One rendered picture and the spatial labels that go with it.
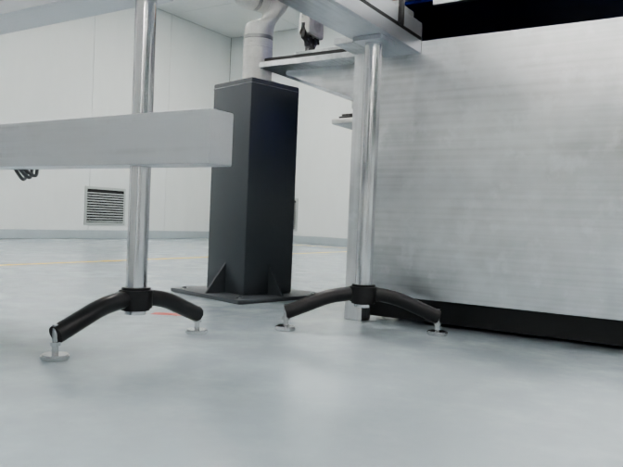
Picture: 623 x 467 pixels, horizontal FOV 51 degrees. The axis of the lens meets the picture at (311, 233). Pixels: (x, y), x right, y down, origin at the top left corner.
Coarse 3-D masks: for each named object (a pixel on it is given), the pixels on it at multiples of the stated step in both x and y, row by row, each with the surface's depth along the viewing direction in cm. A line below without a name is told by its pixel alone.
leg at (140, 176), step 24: (144, 0) 152; (168, 0) 155; (144, 24) 152; (144, 48) 153; (144, 72) 153; (144, 96) 153; (144, 168) 154; (144, 192) 154; (144, 216) 154; (144, 240) 154; (144, 264) 155; (144, 312) 155
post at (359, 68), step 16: (352, 112) 211; (352, 128) 211; (352, 144) 211; (352, 160) 211; (352, 176) 211; (352, 192) 211; (352, 208) 211; (352, 224) 211; (352, 240) 211; (352, 256) 211; (352, 272) 211; (352, 304) 211
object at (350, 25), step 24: (288, 0) 155; (312, 0) 155; (336, 0) 155; (360, 0) 165; (384, 0) 176; (336, 24) 173; (360, 24) 172; (384, 24) 177; (408, 24) 190; (384, 48) 195; (408, 48) 194
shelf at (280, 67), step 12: (276, 60) 229; (288, 60) 227; (300, 60) 224; (312, 60) 221; (324, 60) 220; (336, 60) 219; (348, 60) 218; (276, 72) 241; (312, 84) 259; (348, 96) 281
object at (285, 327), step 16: (336, 288) 186; (352, 288) 184; (368, 288) 183; (384, 288) 187; (288, 304) 185; (304, 304) 184; (320, 304) 185; (368, 304) 184; (400, 304) 186; (416, 304) 186; (432, 320) 186
